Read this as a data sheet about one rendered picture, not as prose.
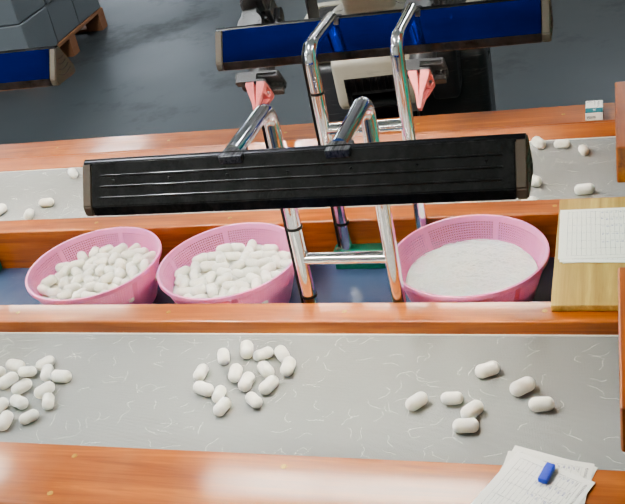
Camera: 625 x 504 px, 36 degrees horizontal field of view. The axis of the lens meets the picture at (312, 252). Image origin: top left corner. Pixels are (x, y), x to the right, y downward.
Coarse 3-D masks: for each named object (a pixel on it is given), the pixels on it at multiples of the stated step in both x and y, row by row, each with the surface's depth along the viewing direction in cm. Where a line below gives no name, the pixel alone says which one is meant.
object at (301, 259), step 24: (264, 120) 137; (360, 120) 129; (240, 144) 128; (336, 144) 123; (288, 216) 149; (384, 216) 145; (288, 240) 153; (384, 240) 147; (312, 264) 154; (336, 264) 153; (312, 288) 156
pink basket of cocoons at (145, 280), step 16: (80, 240) 193; (96, 240) 194; (112, 240) 194; (144, 240) 191; (48, 256) 189; (64, 256) 192; (160, 256) 181; (32, 272) 184; (48, 272) 188; (144, 272) 175; (32, 288) 181; (128, 288) 174; (144, 288) 178; (48, 304) 175; (64, 304) 173
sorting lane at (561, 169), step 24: (552, 144) 196; (576, 144) 194; (600, 144) 192; (552, 168) 187; (576, 168) 185; (600, 168) 183; (0, 192) 228; (24, 192) 226; (48, 192) 223; (72, 192) 220; (552, 192) 179; (600, 192) 175; (624, 192) 174; (0, 216) 216; (48, 216) 211; (72, 216) 209; (96, 216) 207
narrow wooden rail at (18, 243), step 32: (0, 224) 206; (32, 224) 203; (64, 224) 200; (96, 224) 197; (128, 224) 195; (160, 224) 192; (192, 224) 189; (224, 224) 187; (320, 224) 181; (352, 224) 179; (544, 224) 169; (0, 256) 206; (32, 256) 204
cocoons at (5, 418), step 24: (48, 360) 158; (288, 360) 145; (0, 384) 155; (24, 384) 153; (48, 384) 151; (240, 384) 142; (264, 384) 141; (528, 384) 130; (0, 408) 149; (24, 408) 149; (48, 408) 148; (216, 408) 138; (408, 408) 132; (480, 408) 128; (552, 408) 127; (456, 432) 127
